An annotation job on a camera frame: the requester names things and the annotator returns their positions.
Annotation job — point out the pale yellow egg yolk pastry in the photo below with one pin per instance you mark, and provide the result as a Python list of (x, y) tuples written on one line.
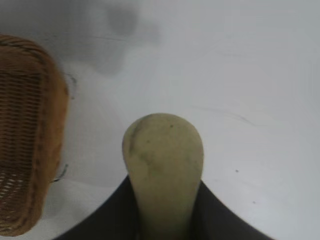
[(163, 170)]

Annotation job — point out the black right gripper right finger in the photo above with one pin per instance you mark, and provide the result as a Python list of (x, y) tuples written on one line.
[(220, 217)]

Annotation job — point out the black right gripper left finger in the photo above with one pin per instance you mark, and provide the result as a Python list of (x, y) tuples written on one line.
[(110, 215)]

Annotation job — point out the brown woven wicker basket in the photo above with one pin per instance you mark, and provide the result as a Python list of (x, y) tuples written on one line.
[(27, 135)]

